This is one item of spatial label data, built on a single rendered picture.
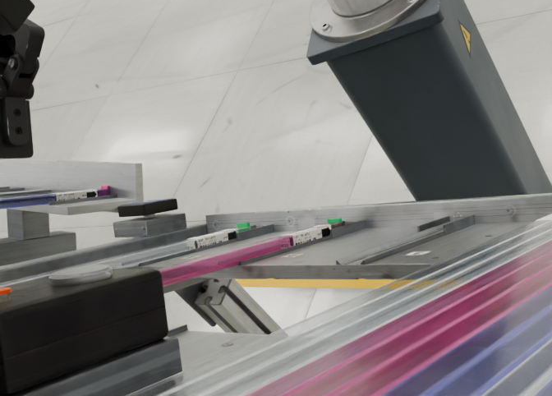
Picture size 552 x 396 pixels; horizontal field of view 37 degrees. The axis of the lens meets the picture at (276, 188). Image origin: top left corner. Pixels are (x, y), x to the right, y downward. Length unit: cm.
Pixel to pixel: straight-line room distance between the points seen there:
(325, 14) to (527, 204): 50
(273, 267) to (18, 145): 20
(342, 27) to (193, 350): 74
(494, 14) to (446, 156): 104
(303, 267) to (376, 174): 135
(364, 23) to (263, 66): 150
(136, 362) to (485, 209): 47
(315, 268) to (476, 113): 60
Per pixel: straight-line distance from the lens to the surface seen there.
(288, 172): 210
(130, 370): 31
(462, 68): 110
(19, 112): 58
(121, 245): 81
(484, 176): 123
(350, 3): 106
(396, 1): 106
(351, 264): 57
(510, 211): 72
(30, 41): 56
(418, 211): 75
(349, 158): 202
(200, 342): 39
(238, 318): 98
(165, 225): 86
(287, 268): 60
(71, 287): 30
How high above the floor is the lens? 125
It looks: 37 degrees down
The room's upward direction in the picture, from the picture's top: 39 degrees counter-clockwise
